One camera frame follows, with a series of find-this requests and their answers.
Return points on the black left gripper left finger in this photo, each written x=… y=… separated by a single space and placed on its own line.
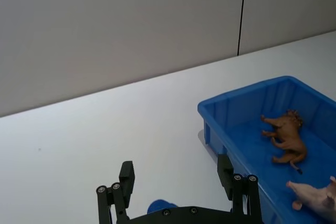
x=127 y=179

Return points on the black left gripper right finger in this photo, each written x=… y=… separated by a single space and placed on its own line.
x=226 y=175

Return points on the small blue round object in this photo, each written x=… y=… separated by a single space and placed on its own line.
x=157 y=206

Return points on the blue plastic bin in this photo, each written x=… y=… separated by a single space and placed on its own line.
x=236 y=119

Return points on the brown toy lion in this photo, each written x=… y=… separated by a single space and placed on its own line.
x=290 y=140

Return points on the pink toy pig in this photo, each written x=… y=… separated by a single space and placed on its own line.
x=313 y=197

